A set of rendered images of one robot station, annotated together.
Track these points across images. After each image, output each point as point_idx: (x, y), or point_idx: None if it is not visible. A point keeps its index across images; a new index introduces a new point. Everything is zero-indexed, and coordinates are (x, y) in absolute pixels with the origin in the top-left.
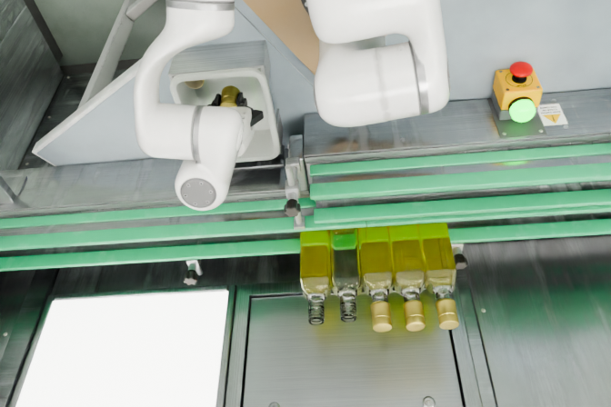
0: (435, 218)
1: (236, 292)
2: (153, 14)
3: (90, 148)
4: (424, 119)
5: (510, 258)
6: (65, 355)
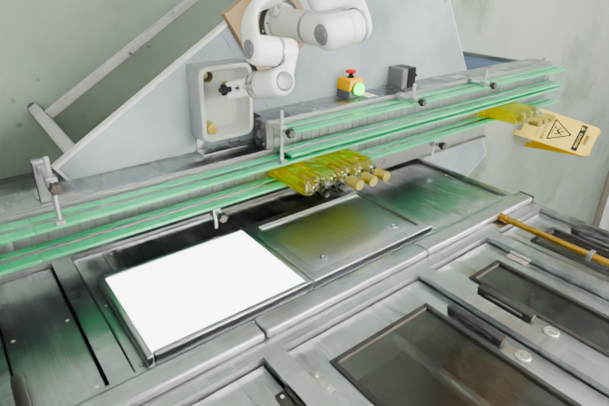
0: (345, 145)
1: (248, 228)
2: (43, 130)
3: (106, 157)
4: (316, 103)
5: None
6: (152, 294)
